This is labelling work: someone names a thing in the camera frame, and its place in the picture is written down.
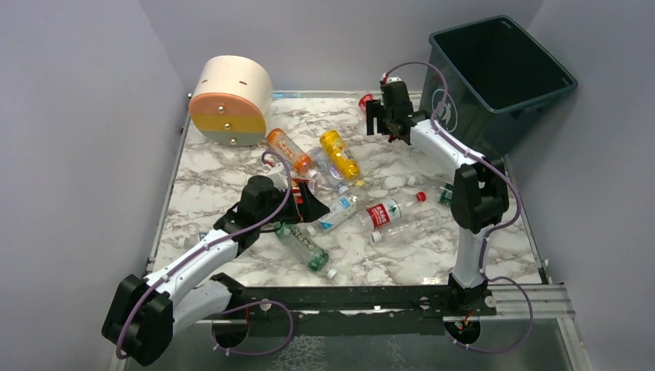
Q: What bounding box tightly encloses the orange drink bottle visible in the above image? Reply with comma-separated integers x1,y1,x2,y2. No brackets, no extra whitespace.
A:
266,128,318,179

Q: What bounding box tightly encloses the white blue label bottle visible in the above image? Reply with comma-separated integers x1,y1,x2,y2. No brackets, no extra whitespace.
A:
305,189,371,236

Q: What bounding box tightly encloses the dark green plastic bin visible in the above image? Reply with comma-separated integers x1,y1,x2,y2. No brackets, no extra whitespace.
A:
419,15,578,156

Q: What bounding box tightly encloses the round cream drum box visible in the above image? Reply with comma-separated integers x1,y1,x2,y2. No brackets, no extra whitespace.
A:
188,55,273,147

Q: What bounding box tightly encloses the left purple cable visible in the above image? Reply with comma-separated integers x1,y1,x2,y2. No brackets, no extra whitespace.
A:
115,149,295,360

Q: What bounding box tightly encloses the clear green label bottle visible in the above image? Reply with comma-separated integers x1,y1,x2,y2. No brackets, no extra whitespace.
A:
407,175,453,206

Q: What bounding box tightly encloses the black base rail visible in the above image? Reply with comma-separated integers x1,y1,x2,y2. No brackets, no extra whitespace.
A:
121,284,575,339

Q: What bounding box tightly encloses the green tinted tea bottle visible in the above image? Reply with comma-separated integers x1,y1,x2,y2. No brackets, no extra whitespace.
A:
274,224,338,280

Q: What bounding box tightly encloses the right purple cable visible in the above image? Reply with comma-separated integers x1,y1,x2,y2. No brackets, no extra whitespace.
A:
383,62,535,356

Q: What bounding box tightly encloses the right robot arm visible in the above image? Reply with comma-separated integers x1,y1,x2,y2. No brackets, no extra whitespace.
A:
365,81,509,310

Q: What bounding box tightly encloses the purple cable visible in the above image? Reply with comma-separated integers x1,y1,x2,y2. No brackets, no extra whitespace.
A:
115,149,295,360
383,62,535,356

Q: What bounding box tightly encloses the clear crushed bottle white cap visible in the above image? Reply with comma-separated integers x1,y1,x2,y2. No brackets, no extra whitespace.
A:
370,209,445,243

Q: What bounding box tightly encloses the yellow drink bottle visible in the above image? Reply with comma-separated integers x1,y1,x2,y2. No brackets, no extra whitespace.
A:
319,130,365,187

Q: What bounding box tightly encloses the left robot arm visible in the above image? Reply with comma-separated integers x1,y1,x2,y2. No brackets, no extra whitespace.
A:
101,175,330,366

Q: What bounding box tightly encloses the red label bottle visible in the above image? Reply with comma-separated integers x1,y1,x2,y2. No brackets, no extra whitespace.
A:
358,93,380,115
358,192,427,230

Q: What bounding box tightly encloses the clear purple label bottle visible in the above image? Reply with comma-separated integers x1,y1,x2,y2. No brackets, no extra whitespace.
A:
308,148,349,195

